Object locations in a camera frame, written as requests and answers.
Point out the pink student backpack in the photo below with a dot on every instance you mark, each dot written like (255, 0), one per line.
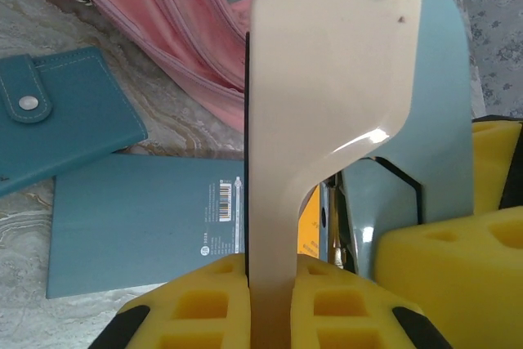
(171, 18)

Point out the teal snap wallet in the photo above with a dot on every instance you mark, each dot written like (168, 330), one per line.
(81, 112)

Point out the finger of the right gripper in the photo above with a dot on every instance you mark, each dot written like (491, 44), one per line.
(488, 161)
(470, 275)

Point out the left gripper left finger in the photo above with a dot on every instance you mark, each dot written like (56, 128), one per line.
(196, 316)

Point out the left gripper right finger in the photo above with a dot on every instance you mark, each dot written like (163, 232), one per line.
(347, 320)

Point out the yellow book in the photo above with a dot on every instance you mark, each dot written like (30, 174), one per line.
(310, 222)

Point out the light blue notebook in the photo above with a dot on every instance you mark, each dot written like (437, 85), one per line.
(135, 222)

